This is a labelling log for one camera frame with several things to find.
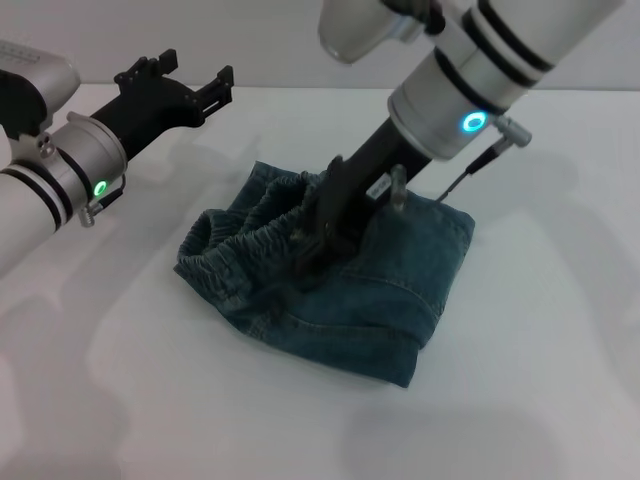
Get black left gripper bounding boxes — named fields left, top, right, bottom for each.
left=90, top=48, right=235, bottom=152

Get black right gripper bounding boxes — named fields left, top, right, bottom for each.
left=291, top=116, right=432, bottom=280

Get blue washed denim shorts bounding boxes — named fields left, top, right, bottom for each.
left=173, top=159, right=475, bottom=390

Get thin grey looped cable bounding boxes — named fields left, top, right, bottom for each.
left=388, top=163, right=410, bottom=215

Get cable with metal connector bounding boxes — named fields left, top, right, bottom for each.
left=433, top=113, right=535, bottom=205
left=78, top=172, right=127, bottom=229

